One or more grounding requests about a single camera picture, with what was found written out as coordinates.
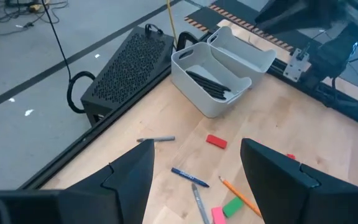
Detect black pen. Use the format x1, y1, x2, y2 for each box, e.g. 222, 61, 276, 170
194, 79, 227, 98
185, 70, 232, 93
190, 75, 229, 96
201, 86, 227, 101

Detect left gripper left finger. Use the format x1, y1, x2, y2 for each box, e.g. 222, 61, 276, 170
57, 139, 155, 224

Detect green eraser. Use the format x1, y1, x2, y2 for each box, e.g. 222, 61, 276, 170
222, 196, 245, 218

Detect blue crayon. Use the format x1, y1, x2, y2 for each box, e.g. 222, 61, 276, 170
170, 167, 210, 189

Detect yellow cable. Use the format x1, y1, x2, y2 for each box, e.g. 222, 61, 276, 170
165, 0, 179, 47

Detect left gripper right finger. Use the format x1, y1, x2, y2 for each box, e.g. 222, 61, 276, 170
240, 138, 358, 224

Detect black perforated computer case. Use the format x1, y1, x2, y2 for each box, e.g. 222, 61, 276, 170
80, 25, 175, 127

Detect black mat orange-striped edge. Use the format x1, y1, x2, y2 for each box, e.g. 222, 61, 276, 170
183, 0, 295, 52

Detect pink eraser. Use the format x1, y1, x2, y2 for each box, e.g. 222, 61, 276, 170
211, 206, 227, 224

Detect gray crayon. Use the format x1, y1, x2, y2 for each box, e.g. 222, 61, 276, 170
136, 135, 176, 143
191, 182, 211, 224

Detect thin black cable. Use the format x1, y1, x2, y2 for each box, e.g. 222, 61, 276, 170
40, 0, 73, 82

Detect orange pencil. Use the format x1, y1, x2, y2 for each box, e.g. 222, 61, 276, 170
218, 175, 263, 218

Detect thick black cable loop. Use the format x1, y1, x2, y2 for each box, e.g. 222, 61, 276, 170
66, 70, 96, 114

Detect light gray plastic bin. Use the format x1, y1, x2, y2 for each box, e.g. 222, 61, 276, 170
206, 26, 278, 90
170, 42, 253, 119

